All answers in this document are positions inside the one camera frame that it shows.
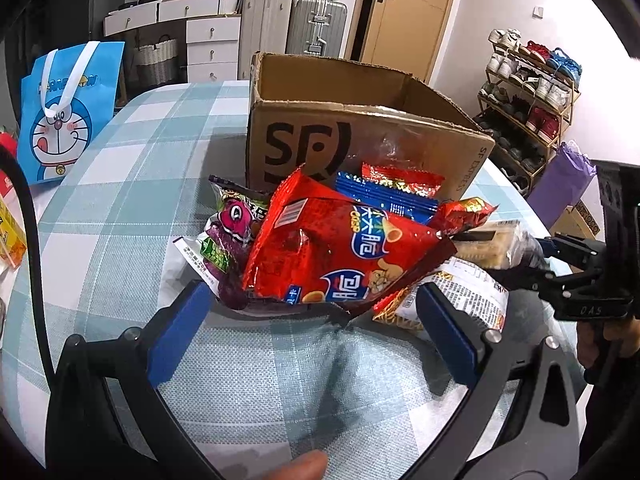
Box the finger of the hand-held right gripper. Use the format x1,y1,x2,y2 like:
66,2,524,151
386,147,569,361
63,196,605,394
457,230,603,273
487,266,572,295

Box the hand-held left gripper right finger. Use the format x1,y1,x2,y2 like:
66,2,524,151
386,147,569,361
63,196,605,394
400,282,583,480

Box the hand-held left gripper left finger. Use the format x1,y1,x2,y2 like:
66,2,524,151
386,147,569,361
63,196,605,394
47,280,226,480

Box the white and yellow snack packet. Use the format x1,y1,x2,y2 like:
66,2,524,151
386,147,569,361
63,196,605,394
372,257,511,333

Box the clear cracker packet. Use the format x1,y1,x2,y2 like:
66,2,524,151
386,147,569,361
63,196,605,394
452,220,546,271

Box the red and gold snack packet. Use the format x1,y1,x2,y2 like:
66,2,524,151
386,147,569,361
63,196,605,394
427,197,500,238

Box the purple snack packet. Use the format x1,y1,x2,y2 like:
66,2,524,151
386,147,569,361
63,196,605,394
172,175,273,311

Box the blue snack packet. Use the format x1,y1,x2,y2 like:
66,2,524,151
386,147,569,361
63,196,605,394
334,171,440,226

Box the large red chip bag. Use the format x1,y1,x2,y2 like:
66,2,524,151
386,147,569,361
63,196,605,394
241,164,458,317

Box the small red snack packet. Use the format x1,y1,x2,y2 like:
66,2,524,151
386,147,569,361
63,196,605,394
361,162,446,198

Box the brown cardboard box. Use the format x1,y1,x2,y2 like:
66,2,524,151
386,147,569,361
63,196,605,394
246,51,496,206

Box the person's right hand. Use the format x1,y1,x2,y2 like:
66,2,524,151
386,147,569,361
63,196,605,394
575,319,640,367

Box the person's left hand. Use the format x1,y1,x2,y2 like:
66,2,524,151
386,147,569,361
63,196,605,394
272,449,329,480

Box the cardboard box with owl print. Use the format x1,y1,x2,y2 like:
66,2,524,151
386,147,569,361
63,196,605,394
550,200,601,241

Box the purple bag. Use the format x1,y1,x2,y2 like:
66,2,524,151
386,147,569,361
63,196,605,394
526,141,598,231

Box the gold metal shoe rack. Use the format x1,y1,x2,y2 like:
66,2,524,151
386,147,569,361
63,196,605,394
475,30,583,196

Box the checked tablecloth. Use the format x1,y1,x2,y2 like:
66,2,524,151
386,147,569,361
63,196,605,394
0,80,591,480

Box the rows of shoes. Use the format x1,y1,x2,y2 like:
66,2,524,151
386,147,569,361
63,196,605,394
477,29,583,186

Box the yellow box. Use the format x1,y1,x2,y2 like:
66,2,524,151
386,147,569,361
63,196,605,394
0,195,28,268

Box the blue cartoon tote bag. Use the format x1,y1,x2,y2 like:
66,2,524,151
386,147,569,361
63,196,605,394
16,41,126,185

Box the woven laundry basket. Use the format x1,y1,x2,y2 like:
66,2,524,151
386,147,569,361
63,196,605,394
134,35,180,88

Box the wooden door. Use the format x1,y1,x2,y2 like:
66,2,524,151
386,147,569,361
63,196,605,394
360,0,461,83

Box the white drawer desk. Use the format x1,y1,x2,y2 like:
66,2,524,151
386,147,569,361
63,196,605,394
103,0,243,83

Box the beige suitcase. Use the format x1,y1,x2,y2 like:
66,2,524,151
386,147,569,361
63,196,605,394
239,0,293,81

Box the silver suitcase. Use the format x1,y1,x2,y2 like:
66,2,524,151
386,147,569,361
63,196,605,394
286,0,348,60

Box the black cable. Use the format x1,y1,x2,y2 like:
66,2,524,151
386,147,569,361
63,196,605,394
0,145,61,391

